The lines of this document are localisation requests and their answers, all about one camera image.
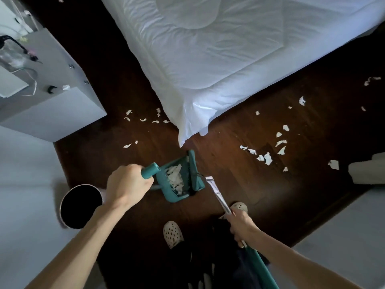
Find person's right hand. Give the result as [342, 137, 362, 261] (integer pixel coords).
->
[225, 209, 260, 249]

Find person's left hand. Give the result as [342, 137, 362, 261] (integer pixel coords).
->
[106, 164, 155, 209]

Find teal plastic dustpan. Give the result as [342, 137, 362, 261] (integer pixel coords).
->
[141, 156, 200, 204]

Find teal broom with silver handle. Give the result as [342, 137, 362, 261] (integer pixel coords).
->
[188, 150, 280, 289]

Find person's right forearm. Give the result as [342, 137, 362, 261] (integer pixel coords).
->
[245, 228, 357, 289]

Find person's left forearm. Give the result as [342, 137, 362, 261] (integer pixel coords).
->
[26, 198, 128, 289]

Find person's right beige clog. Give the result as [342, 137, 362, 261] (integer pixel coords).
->
[219, 202, 248, 220]

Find person's beige clog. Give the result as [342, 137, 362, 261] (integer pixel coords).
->
[163, 221, 184, 250]
[219, 202, 248, 220]

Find pile of white paper scraps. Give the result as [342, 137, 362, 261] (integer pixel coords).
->
[166, 164, 191, 198]

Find person's dark trousers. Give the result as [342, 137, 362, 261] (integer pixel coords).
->
[168, 216, 273, 289]

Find person's left beige clog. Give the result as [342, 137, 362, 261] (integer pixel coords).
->
[163, 221, 184, 250]

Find scattered white paper scraps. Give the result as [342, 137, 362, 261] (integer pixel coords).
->
[239, 76, 382, 173]
[123, 108, 171, 149]

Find white bedside cabinet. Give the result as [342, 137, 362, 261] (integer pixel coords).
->
[0, 27, 108, 143]

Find folded off-white cloth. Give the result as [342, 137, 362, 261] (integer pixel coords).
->
[348, 153, 385, 185]

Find bed with white duvet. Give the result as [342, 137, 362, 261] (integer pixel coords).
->
[99, 0, 385, 148]

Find white flat tray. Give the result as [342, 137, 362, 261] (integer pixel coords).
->
[0, 67, 29, 98]

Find thin white cable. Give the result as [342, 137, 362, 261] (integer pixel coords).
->
[12, 67, 38, 97]

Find clear kettle with black handle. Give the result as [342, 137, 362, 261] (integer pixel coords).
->
[0, 35, 40, 70]

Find white appliance with cables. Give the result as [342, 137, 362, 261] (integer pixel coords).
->
[0, 0, 34, 35]

